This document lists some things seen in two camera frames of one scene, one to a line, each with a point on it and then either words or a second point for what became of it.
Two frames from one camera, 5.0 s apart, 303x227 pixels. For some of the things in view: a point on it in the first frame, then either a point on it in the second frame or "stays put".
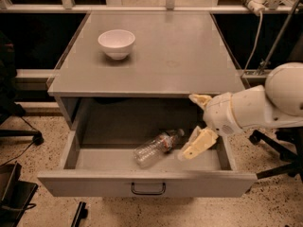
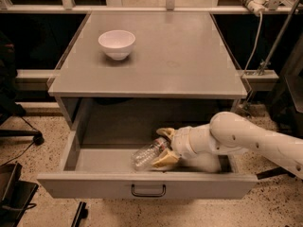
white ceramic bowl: x=116 y=43 stays put
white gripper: x=218 y=114 → x=181 y=141
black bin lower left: x=15 y=195 stays put
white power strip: x=258 y=4 stays put
